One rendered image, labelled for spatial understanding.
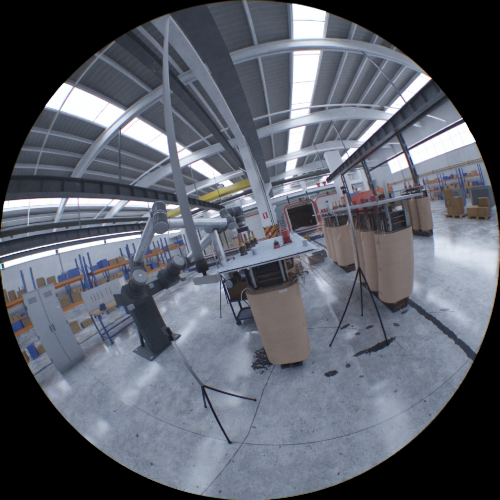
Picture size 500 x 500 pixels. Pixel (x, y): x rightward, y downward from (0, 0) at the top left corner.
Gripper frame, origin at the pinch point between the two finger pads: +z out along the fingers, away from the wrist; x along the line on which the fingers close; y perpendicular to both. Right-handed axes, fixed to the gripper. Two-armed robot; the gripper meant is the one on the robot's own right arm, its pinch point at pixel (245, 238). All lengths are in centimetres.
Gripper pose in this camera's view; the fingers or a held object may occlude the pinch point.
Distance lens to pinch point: 190.0
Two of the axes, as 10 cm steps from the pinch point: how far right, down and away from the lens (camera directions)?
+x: 9.3, -2.4, -2.7
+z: 2.8, 9.5, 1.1
